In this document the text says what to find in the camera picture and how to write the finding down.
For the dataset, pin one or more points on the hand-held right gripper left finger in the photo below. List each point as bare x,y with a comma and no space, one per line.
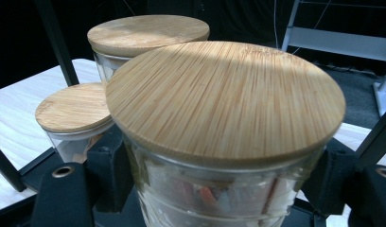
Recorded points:
110,176

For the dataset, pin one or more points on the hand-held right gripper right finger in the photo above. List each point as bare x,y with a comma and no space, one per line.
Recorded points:
331,176

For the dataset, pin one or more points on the short glass jar wooden lid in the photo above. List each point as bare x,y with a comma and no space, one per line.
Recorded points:
73,107

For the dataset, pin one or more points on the tall glass jar wooden lid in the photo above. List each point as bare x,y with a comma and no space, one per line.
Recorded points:
225,101

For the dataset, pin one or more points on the black metal rack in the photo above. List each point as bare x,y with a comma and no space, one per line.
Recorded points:
57,47

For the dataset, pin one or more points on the medium glass jar wooden lid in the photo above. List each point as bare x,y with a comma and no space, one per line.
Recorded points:
147,34

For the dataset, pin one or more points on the grey metal stand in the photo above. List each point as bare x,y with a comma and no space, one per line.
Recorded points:
339,42

